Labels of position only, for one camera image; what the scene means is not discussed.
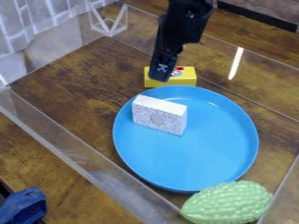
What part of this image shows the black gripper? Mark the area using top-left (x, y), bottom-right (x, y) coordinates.
top-left (148, 0), bottom-right (214, 82)

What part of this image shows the yellow rectangular box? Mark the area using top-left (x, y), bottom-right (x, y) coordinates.
top-left (144, 66), bottom-right (198, 88)

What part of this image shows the white speckled foam block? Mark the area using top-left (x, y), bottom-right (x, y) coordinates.
top-left (132, 94), bottom-right (188, 136)

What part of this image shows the white patterned cloth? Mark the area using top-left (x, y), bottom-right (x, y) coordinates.
top-left (0, 0), bottom-right (118, 58)

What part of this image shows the green bumpy gourd toy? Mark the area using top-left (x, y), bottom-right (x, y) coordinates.
top-left (180, 180), bottom-right (274, 224)

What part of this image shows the clear acrylic enclosure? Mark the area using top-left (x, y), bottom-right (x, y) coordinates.
top-left (0, 3), bottom-right (299, 224)

